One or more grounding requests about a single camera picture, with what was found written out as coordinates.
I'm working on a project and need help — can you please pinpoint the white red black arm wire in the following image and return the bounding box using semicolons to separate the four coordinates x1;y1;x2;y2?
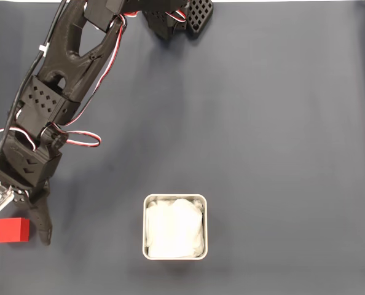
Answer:
39;10;140;149

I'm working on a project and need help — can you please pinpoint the black camera cable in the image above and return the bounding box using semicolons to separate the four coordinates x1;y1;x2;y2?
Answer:
0;0;70;181

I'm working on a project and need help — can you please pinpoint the white square box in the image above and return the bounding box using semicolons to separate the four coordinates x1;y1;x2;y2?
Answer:
142;193;208;261

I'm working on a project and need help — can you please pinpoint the white cloth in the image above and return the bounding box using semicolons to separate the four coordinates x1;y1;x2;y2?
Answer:
146;198;205;258

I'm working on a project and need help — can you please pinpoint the red cube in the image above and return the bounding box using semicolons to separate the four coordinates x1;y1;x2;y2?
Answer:
0;217;31;244

